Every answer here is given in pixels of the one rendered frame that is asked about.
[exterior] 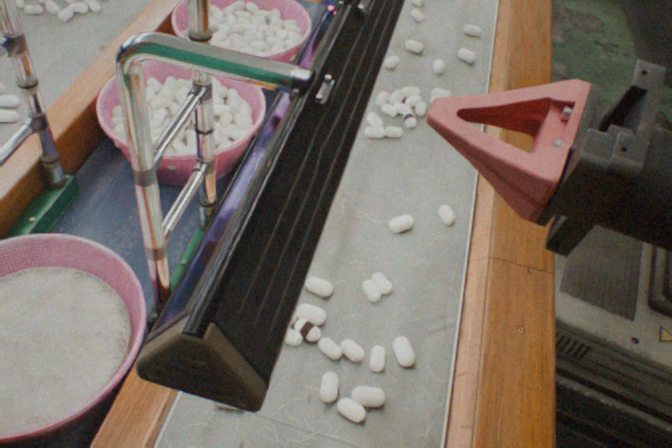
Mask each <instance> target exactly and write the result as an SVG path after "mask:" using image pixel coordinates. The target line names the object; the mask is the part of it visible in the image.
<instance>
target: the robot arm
mask: <svg viewBox="0 0 672 448"><path fill-rule="evenodd" d="M665 72H666V68H665V67H661V66H658V65H655V64H650V63H647V62H645V61H644V60H640V59H637V60H636V61H635V65H634V69H633V72H631V76H630V78H629V79H628V82H627V83H626V85H625V86H624V87H623V89H622V90H621V92H620V93H619V95H618V96H617V99H616V100H615V102H614V103H613V105H612V106H610V108H609V109H608V111H607V112H606V113H605V112H602V111H599V110H596V107H597V104H598V100H599V96H600V93H601V89H602V88H601V87H599V86H596V85H591V84H589V82H586V81H582V80H579V79H572V80H566V81H560V82H554V83H548V84H543V85H536V87H534V86H531V88H525V89H519V90H513V91H507V92H501V93H493V94H480V95H466V96H452V97H438V98H435V99H434V100H433V102H432V104H431V107H430V110H429V112H428V114H427V119H426V121H427V124H428V125H429V126H430V127H431V128H432V129H433V130H435V131H436V132H437V133H438V134H440V135H441V136H442V137H443V139H444V140H445V141H446V142H448V143H449V144H450V145H451V146H452V147H453V148H454V149H456V150H457V151H458V152H460V154H461V155H462V156H463V157H464V158H465V159H466V160H467V161H468V162H469V163H471V164H472V165H473V166H474V167H475V169H476V170H477V171H478V172H479V173H480V175H481V176H482V177H483V178H484V179H485V180H487V181H488V182H489V183H490V185H491V186H492V188H493V189H494V190H495V191H496V192H497V193H498V194H499V195H500V196H501V197H503V198H504V201H505V202H506V203H507V204H508V205H509V206H510V207H511V208H512V209H513V210H514V212H515V213H516V215H517V216H519V217H520V218H521V219H523V220H526V221H528V222H531V223H534V224H538V225H540V226H543V227H545V226H546V225H547V223H548V222H549V221H550V219H551V218H553V217H554V215H555V213H557V215H560V216H561V218H560V219H559V220H558V222H557V221H552V222H551V223H550V225H549V229H548V233H547V236H546V239H545V243H544V249H545V250H548V251H550V252H554V253H557V254H559V255H562V256H565V257H567V256H568V255H569V254H570V252H572V251H573V250H574V249H575V248H576V247H577V245H578V244H579V243H580V242H581V240H582V239H583V238H584V237H585V236H586V235H587V234H588V233H590V232H591V231H592V229H593V227H594V226H595V225H598V226H600V227H603V228H605V229H611V230H614V232H616V233H619V234H622V235H625V236H629V237H631V238H634V239H637V240H640V241H643V242H646V243H649V244H652V245H655V246H658V247H660V249H663V250H667V251H670V252H672V132H671V131H666V129H663V128H660V127H657V126H654V125H653V124H654V120H655V116H656V111H657V107H658V103H659V99H660V94H661V90H662V86H663V81H664V76H665ZM468 123H473V124H482V125H489V126H493V127H498V128H502V129H507V130H512V131H516V132H521V133H526V134H529V135H531V138H532V139H533V143H532V149H531V153H530V154H528V153H525V151H523V150H521V149H518V148H516V147H514V146H511V145H509V144H507V143H505V142H502V141H500V140H497V139H495V138H493V136H491V135H489V134H486V133H484V132H482V131H480V130H478V129H477V128H475V127H473V126H472V125H469V124H468Z"/></svg>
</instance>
